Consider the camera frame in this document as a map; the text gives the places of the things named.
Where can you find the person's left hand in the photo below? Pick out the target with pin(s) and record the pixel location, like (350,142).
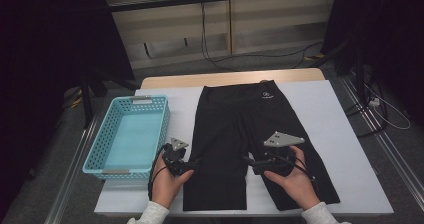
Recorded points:
(165,187)

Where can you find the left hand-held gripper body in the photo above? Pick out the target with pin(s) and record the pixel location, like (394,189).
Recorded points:
(178,144)

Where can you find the black shorts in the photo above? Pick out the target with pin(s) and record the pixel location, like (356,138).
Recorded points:
(226,134)

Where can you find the light blue plastic basket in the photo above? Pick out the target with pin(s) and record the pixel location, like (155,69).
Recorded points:
(133,140)

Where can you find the wide black curtain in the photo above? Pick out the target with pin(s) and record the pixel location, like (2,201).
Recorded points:
(40,34)

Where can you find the black stand with upright pole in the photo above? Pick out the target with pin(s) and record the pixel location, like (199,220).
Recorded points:
(359,74)

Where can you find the metal floor rail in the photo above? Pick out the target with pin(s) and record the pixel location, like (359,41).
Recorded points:
(393,154)
(70,177)

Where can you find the person's right hand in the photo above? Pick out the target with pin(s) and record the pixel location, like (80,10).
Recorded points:
(296,187)

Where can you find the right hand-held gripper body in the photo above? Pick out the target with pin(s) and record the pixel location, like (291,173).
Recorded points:
(281,139)

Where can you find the wooden table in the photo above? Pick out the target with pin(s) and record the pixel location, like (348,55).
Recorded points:
(173,81)

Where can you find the narrow black curtain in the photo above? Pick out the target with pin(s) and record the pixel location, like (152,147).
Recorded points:
(393,24)

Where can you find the white table cover sheet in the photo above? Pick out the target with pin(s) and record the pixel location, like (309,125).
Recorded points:
(350,134)

